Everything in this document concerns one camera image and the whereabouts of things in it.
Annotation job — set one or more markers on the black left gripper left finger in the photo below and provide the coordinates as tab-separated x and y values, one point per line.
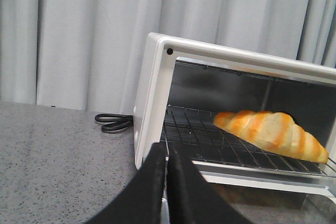
141	200

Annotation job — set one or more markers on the metal wire oven rack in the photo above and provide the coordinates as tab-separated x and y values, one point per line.
206	144

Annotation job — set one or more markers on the toaster oven glass door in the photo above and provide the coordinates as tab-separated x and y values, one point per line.
289	200

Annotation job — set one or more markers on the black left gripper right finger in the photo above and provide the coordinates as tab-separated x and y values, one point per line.
191	199

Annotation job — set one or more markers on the white Toshiba toaster oven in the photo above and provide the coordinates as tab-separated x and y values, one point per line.
197	75

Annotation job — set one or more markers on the striped croissant bread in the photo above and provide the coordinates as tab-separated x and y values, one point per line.
274	132

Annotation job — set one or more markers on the white pleated curtain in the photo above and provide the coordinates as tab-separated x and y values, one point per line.
87	54

